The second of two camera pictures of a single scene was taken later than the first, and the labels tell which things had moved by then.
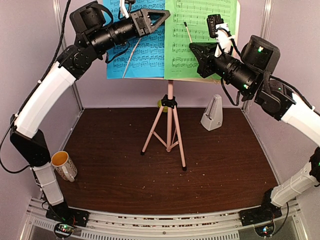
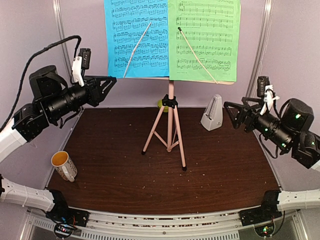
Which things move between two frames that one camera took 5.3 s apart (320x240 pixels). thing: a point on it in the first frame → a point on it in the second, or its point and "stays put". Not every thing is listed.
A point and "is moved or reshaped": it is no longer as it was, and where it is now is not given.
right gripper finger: [203, 50] → [260, 100]
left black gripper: [142, 23] → [91, 83]
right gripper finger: [203, 70] → [238, 114]
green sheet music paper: [180, 60] is moved or reshaped
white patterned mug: [63, 166] stays put
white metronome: [212, 118] stays put
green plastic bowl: [159, 104] stays put
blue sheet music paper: [143, 57] stays put
